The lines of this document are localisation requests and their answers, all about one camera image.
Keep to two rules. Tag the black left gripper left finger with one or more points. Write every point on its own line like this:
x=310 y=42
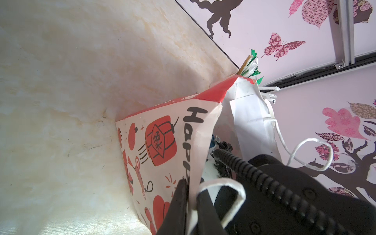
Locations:
x=175 y=220

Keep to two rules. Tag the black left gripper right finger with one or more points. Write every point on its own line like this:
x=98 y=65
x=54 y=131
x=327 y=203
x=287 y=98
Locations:
x=208 y=220

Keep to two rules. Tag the red and white paper bag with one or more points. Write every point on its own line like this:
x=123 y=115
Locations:
x=176 y=140

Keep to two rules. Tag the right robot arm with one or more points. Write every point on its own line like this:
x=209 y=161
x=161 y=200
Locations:
x=281 y=200

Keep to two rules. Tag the green wrapped straw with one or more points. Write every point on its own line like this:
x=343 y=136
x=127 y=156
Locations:
x=250 y=69

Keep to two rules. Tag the aluminium rail back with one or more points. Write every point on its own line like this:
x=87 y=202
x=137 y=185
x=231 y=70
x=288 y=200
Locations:
x=345 y=18

